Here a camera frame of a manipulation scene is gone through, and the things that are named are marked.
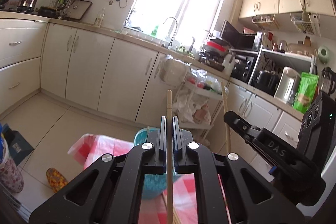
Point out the cream sink base cabinet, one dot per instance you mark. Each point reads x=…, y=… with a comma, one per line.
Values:
x=105, y=74

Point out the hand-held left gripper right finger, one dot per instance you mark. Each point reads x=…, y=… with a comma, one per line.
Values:
x=176, y=129

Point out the white trolley cart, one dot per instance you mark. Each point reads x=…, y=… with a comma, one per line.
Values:
x=207, y=95

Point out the clear plastic bags with food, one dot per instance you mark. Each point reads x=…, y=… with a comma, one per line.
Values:
x=207, y=81

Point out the green packet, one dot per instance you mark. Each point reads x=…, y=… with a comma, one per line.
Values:
x=305, y=92

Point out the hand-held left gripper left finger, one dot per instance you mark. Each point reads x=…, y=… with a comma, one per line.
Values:
x=163, y=129

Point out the yellow patterned slipper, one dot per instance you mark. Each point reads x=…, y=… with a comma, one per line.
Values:
x=56, y=180

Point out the light wooden chopstick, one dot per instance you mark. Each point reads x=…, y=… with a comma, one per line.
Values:
x=224, y=98
x=169, y=103

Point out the blue plastic basket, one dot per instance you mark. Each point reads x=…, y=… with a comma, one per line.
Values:
x=155, y=186

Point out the green round jar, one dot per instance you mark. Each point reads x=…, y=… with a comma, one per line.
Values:
x=323, y=54

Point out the white hanging plastic bag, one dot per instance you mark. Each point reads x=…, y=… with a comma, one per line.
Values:
x=173, y=70

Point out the white appliance shelf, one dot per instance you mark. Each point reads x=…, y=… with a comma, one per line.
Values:
x=288, y=54

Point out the dark rimmed tray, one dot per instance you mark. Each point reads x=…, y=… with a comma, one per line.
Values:
x=81, y=11

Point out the white plastic jug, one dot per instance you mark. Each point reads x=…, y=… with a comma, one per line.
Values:
x=229, y=64

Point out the floral patterned bag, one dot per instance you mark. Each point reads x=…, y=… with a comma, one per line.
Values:
x=10, y=174

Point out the red checked tablecloth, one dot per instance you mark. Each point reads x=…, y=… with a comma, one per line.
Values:
x=92, y=144

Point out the white thermos jug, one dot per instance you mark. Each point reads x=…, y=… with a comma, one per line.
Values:
x=287, y=85

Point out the white plastic bag with packets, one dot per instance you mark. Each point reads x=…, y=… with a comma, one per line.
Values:
x=191, y=108

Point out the clear food cover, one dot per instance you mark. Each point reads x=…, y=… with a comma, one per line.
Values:
x=300, y=48

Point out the cream appliance base cabinet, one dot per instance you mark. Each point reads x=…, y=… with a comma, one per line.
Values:
x=260, y=113

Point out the green dish soap bottle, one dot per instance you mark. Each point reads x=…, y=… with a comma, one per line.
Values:
x=155, y=31

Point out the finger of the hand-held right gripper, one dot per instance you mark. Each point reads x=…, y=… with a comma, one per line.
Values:
x=236, y=120

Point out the black toaster oven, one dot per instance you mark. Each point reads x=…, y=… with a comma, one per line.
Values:
x=242, y=67

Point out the black silver microwave oven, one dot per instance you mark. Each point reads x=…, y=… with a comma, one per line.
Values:
x=236, y=35

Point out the black wok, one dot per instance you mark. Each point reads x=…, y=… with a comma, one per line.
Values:
x=51, y=11

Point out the chrome faucet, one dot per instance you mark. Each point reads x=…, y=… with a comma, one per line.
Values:
x=173, y=29

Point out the clear plastic bottle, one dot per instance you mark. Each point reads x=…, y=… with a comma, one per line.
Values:
x=99, y=18

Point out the stack of red pans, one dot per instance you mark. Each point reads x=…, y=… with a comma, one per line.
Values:
x=215, y=49

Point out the cream stove drawer cabinet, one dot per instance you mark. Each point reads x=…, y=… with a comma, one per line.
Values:
x=18, y=61

